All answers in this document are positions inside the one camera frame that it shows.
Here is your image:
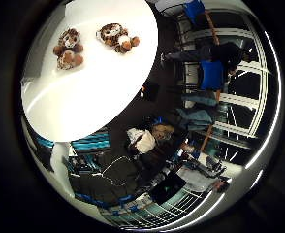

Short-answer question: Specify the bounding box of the seated person in white top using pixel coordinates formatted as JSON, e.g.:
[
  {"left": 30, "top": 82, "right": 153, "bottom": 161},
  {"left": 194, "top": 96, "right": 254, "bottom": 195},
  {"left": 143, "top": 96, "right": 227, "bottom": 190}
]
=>
[{"left": 126, "top": 123, "right": 175, "bottom": 156}]

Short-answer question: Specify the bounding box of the lion plush toy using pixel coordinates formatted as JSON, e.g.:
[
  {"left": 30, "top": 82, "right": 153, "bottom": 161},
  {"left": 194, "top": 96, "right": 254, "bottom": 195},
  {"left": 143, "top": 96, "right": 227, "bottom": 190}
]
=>
[{"left": 96, "top": 22, "right": 141, "bottom": 54}]

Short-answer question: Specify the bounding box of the seated person in dark clothes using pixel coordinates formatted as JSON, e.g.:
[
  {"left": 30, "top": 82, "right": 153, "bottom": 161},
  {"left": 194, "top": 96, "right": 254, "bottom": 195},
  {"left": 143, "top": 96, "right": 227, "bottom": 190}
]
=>
[{"left": 163, "top": 42, "right": 244, "bottom": 74}]

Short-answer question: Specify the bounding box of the striped tiger plush toy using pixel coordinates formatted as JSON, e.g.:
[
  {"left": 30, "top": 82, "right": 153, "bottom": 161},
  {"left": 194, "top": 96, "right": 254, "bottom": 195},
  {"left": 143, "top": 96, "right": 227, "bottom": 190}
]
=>
[{"left": 52, "top": 27, "right": 85, "bottom": 71}]

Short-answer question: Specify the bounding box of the blue chair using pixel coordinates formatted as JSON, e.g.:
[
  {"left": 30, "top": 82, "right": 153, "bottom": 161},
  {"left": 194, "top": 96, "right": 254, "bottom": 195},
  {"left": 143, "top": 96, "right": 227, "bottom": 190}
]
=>
[
  {"left": 199, "top": 59, "right": 227, "bottom": 92},
  {"left": 183, "top": 0, "right": 206, "bottom": 25}
]

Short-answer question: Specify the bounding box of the teal striped box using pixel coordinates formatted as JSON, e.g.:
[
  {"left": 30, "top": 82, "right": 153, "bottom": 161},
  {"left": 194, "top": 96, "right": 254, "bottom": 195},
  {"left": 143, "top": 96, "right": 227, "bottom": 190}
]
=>
[{"left": 70, "top": 130, "right": 111, "bottom": 152}]

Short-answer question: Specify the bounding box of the blue denim cloth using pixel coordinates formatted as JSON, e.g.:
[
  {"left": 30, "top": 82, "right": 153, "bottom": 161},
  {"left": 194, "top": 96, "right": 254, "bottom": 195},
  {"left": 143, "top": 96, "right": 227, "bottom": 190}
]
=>
[{"left": 175, "top": 92, "right": 218, "bottom": 131}]

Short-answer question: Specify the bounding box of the white cable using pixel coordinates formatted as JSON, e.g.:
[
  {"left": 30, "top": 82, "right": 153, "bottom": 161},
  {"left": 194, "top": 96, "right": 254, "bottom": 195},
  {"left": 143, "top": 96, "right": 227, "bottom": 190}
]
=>
[{"left": 100, "top": 155, "right": 136, "bottom": 188}]

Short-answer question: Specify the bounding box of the black monitor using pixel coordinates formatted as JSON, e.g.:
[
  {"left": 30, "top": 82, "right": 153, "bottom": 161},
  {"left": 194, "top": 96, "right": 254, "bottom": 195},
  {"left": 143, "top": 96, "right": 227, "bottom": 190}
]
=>
[{"left": 147, "top": 176, "right": 186, "bottom": 206}]

